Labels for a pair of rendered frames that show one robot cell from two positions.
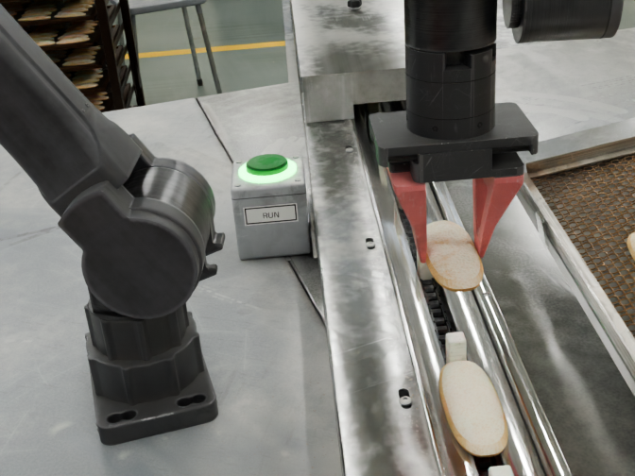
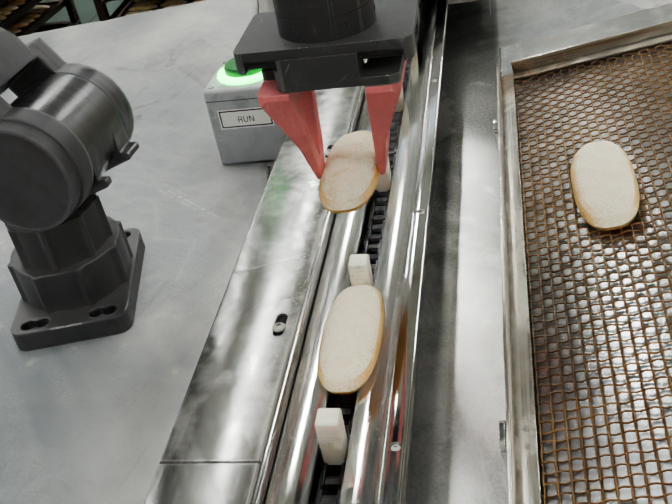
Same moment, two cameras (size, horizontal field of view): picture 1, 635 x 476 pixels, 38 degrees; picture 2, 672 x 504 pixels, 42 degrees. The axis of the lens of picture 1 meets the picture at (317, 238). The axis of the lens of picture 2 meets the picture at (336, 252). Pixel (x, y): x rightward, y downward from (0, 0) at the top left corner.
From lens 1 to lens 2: 0.22 m
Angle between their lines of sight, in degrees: 15
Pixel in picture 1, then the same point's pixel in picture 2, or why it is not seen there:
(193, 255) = (63, 168)
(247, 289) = (215, 195)
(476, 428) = (337, 362)
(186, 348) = (99, 259)
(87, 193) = not seen: outside the picture
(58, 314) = not seen: hidden behind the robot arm
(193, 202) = (84, 111)
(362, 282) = (301, 194)
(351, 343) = (257, 260)
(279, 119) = not seen: hidden behind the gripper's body
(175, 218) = (45, 129)
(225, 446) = (124, 359)
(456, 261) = (345, 178)
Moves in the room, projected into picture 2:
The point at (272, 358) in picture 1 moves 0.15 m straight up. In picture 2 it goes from (207, 270) to (154, 93)
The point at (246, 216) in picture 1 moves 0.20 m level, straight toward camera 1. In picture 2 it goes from (221, 120) to (172, 247)
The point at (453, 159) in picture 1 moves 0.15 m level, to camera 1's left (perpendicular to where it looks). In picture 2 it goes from (313, 65) to (68, 88)
